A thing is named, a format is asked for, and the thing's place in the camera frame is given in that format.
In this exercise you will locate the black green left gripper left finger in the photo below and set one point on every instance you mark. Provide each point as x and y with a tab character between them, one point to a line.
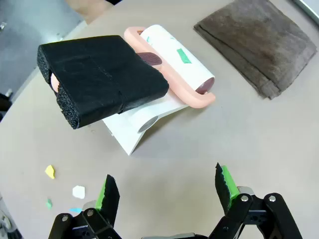
109	199

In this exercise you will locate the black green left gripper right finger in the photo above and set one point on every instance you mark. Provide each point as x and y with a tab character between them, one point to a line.
224	189

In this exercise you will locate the brown microfibre cloth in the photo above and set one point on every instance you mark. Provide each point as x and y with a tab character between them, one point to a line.
256	42

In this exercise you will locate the white paper scrap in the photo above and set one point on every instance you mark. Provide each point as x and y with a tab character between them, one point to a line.
78	192

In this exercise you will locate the blue paper scrap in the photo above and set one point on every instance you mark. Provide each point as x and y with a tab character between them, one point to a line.
75	210

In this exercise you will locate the green paper scrap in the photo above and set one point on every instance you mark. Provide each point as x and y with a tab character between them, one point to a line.
49	204

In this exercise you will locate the yellow paper scrap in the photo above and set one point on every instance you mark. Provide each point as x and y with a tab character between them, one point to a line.
49	171

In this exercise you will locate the white lint roller stand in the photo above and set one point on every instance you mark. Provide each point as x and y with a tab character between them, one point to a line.
124	132

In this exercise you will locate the black foam grip block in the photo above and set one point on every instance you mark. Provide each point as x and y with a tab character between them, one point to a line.
99	74

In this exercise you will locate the pink lint roller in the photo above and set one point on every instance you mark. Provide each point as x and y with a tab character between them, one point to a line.
159	42

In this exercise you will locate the white plastic tray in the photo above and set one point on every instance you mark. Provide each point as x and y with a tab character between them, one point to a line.
309	6

